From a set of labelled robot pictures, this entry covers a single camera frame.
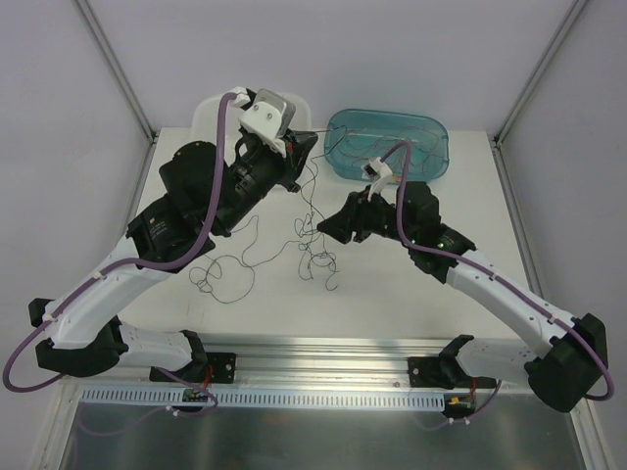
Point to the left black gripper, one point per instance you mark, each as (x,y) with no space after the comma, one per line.
(295,160)

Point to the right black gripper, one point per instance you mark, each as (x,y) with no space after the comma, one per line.
(357,215)

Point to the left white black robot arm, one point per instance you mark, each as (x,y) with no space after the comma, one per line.
(84,335)

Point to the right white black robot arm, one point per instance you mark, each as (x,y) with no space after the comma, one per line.
(561,357)

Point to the teal transparent plastic bin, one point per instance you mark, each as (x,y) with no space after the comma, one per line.
(353,137)

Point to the white plastic tub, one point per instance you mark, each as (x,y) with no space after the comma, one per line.
(204,121)

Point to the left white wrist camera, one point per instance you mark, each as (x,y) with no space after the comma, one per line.
(266,117)

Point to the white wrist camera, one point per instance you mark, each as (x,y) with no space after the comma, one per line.
(379,174)
(266,117)

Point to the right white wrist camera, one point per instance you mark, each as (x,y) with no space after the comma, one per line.
(379,174)

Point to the aluminium mounting rail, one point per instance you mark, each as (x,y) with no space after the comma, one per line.
(313,360)

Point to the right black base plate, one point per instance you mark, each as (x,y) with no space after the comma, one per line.
(437,372)

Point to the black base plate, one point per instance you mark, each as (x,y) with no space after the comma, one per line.
(437,372)
(217,367)

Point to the right aluminium frame post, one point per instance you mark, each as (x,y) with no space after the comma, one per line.
(570,19)

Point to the aluminium frame post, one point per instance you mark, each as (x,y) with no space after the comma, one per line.
(106,50)
(570,19)

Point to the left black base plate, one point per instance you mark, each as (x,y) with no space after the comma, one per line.
(217,367)

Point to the left aluminium frame post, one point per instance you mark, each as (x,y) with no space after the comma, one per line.
(106,50)

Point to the white slotted cable duct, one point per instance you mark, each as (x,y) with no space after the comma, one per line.
(265,398)

